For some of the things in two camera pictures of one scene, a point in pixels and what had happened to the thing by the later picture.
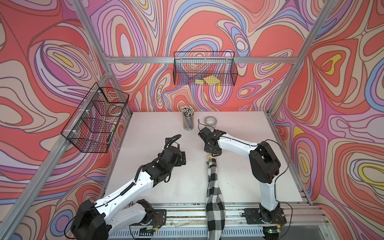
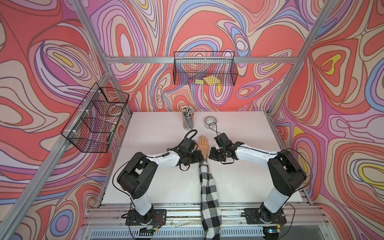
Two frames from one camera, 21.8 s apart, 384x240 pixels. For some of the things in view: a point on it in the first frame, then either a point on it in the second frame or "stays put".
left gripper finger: (181, 160) → (200, 157)
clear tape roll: (211, 121) stays put
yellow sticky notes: (210, 80) stays put
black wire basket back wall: (205, 68) stays put
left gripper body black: (169, 171) → (191, 158)
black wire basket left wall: (95, 121) stays put
